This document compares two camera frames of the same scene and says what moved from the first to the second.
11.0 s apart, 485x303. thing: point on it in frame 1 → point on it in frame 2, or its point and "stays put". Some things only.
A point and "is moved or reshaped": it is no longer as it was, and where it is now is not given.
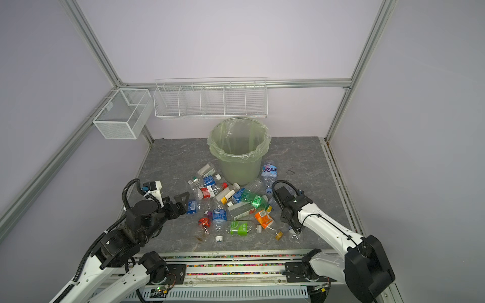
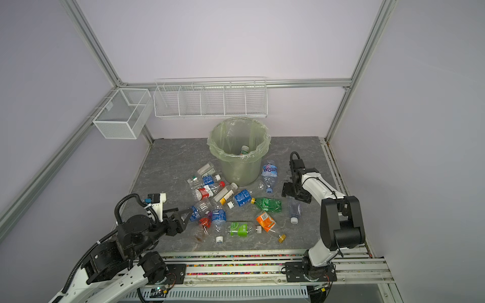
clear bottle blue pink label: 269,172 stays put
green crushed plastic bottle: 256,201 is moved or reshaped
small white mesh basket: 125,115 stays put
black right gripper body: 283,216 → 290,190
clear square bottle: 204,168 stays put
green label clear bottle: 242,228 stays put
